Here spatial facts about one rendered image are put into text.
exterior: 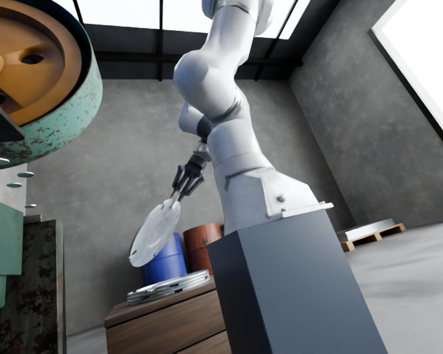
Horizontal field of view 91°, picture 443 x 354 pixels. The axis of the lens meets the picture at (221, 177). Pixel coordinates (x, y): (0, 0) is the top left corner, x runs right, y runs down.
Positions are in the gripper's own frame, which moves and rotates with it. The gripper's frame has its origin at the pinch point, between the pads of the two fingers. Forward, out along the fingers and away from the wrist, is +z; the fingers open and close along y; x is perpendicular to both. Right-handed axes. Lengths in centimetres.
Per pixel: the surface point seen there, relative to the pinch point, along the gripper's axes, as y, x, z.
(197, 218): 71, -290, 2
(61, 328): -5.7, 29.6, 38.6
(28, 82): 68, 25, -11
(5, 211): 13.5, 42.7, 20.8
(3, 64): 80, 28, -12
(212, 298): -31.6, 10.2, 20.2
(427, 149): -199, -255, -256
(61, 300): -1.5, 29.4, 34.6
